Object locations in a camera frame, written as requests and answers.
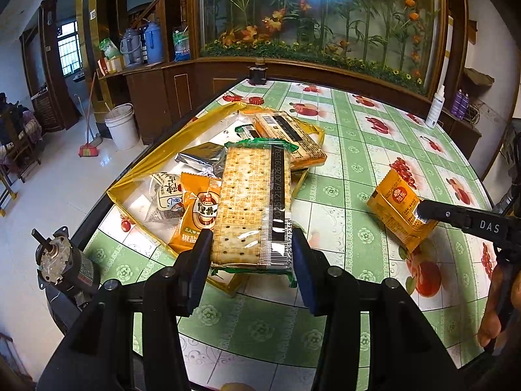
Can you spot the white red carton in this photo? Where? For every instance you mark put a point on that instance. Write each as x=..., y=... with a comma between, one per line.
x=112, y=65

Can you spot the white spray bottle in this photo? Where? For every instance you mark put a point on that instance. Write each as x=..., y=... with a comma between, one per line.
x=434, y=108

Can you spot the green-edged clear cracker packet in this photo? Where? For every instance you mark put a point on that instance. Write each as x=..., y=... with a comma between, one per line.
x=248, y=203

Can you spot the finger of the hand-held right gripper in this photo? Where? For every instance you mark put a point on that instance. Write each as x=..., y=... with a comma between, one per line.
x=443, y=214

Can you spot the small black container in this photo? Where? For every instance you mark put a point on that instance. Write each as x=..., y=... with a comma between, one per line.
x=257, y=75

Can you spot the grey-blue thermos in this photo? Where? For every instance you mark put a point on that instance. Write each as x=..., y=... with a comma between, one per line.
x=131, y=49

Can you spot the small white green packet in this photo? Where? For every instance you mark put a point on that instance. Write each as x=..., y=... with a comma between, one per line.
x=246, y=131

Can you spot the silver foil snack packet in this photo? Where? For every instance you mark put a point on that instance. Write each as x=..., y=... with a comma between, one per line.
x=199, y=159

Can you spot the gold cardboard box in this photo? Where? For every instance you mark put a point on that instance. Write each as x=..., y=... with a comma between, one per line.
x=134, y=175

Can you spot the barred window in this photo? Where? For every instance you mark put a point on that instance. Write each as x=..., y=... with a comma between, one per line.
x=69, y=49

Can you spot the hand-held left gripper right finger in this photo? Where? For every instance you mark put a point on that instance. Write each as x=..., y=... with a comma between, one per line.
x=303, y=273

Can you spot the small white snack packet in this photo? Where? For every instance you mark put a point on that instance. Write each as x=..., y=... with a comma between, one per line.
x=163, y=195

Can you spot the bamboo flower glass panel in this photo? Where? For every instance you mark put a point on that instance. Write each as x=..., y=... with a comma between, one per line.
x=317, y=20

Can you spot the purple bottle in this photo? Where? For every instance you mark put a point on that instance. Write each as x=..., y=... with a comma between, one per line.
x=465, y=106
x=456, y=104

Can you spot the red broom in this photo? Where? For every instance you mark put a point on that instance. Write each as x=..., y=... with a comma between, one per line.
x=88, y=150

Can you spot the small electric motor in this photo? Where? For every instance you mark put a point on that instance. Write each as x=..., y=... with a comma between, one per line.
x=69, y=269

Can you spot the white plastic bucket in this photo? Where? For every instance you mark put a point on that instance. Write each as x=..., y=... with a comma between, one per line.
x=121, y=128

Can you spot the small yellow-orange snack packet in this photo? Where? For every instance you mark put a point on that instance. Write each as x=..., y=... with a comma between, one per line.
x=399, y=207

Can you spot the clear water bottle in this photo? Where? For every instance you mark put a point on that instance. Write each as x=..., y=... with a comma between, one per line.
x=182, y=44

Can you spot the blue thermos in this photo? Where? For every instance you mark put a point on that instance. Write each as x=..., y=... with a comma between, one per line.
x=154, y=44

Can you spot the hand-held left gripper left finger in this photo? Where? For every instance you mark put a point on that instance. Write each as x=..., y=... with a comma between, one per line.
x=201, y=264

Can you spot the black-label orange cracker packet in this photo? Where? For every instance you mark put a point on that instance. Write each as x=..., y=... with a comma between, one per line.
x=297, y=138

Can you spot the green plastic bag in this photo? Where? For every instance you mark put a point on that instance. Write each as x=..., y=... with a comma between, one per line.
x=109, y=49

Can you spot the person's right hand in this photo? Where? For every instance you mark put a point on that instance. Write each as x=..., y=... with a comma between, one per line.
x=488, y=321

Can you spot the orange round-logo snack packet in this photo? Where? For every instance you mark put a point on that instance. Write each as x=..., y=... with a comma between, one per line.
x=195, y=220

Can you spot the brown wooden cabinet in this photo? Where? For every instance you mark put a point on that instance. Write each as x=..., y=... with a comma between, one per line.
x=163, y=93

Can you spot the wooden chair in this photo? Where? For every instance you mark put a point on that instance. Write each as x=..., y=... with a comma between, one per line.
x=18, y=142

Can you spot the wicker basket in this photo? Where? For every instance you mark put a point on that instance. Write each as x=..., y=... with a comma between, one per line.
x=47, y=108

